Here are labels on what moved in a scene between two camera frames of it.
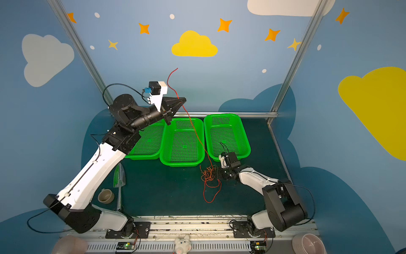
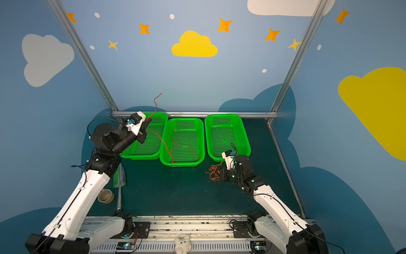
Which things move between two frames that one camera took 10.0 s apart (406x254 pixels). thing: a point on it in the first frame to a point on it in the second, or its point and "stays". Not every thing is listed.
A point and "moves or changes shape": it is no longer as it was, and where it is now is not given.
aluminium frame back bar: (237, 114) stays
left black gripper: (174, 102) to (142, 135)
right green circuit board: (258, 246) stays
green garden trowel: (119, 180) stays
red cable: (199, 138) to (173, 135)
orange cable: (209, 174) moves or changes shape
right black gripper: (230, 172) stays
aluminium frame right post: (321, 6) stays
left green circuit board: (125, 245) stays
